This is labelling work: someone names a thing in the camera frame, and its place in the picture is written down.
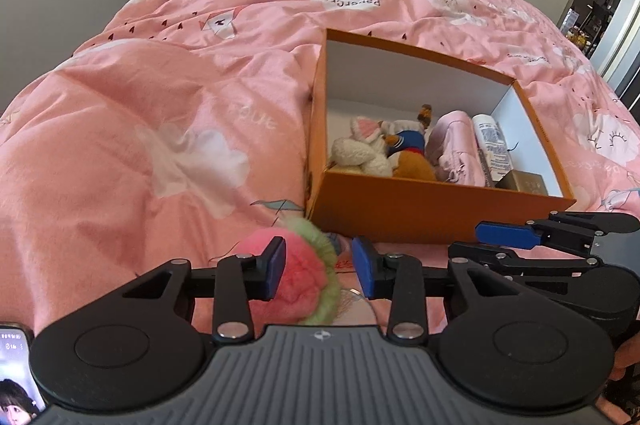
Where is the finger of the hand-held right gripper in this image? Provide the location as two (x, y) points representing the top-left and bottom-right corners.
(474, 211), (640, 257)
(446, 241), (604, 278)

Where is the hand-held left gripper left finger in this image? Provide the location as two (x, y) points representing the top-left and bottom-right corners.
(121, 236), (288, 342)

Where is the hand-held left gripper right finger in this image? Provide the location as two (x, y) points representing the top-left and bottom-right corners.
(350, 236), (507, 342)

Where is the pink green fluffy ball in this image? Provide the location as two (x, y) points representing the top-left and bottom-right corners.
(244, 220), (342, 327)

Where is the gold box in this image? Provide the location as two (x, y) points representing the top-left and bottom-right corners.
(495, 170), (551, 196)

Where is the orange cardboard box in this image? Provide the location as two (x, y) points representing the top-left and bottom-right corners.
(305, 28), (577, 246)

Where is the white lotion tube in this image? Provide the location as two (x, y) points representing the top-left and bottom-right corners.
(471, 113), (513, 183)

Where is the pink fabric pouch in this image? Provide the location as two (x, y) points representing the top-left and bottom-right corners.
(425, 111), (487, 186)

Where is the brown plush dog sailor outfit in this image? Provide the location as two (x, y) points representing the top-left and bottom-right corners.
(382, 103), (438, 182)

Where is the white crochet bunny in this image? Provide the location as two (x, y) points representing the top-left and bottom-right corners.
(330, 115), (396, 178)

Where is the person's right hand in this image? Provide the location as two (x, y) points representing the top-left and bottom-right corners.
(606, 331), (640, 412)

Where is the round compact mirror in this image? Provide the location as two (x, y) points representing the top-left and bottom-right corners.
(336, 287), (377, 327)

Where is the pink printed blanket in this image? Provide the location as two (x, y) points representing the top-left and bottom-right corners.
(0, 0), (640, 425)

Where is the dark chair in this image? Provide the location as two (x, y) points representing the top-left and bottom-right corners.
(587, 2), (615, 36)

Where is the smartphone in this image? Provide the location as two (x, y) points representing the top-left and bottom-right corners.
(0, 322), (49, 421)

